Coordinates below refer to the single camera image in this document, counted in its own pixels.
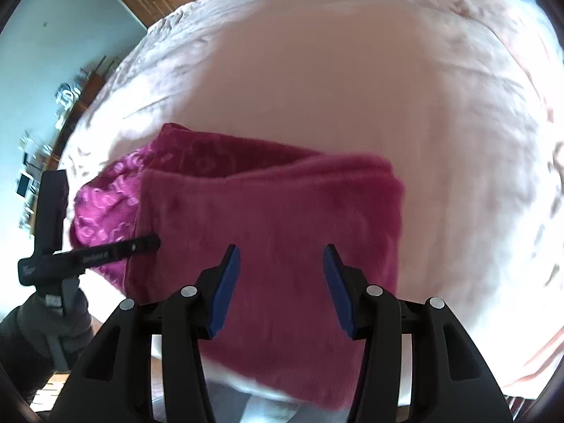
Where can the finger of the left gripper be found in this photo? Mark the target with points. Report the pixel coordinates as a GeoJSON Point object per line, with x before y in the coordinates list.
{"type": "Point", "coordinates": [118, 251]}

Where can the magenta fleece pants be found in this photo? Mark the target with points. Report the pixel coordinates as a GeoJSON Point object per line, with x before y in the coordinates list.
{"type": "Point", "coordinates": [280, 205]}

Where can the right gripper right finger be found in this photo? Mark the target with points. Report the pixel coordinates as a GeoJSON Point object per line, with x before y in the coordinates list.
{"type": "Point", "coordinates": [451, 381]}

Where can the pink bed cover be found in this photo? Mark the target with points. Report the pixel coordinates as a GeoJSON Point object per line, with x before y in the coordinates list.
{"type": "Point", "coordinates": [464, 97]}

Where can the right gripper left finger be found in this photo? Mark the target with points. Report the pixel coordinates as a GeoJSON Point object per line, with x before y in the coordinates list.
{"type": "Point", "coordinates": [111, 382]}

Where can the grey gloved left hand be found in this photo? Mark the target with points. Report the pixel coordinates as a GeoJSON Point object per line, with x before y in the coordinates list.
{"type": "Point", "coordinates": [38, 323]}

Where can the clear water kettle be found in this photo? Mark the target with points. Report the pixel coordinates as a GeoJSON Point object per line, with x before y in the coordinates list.
{"type": "Point", "coordinates": [66, 95]}

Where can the wooden sideboard with clutter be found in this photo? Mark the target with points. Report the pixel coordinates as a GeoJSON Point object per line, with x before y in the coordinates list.
{"type": "Point", "coordinates": [40, 156]}

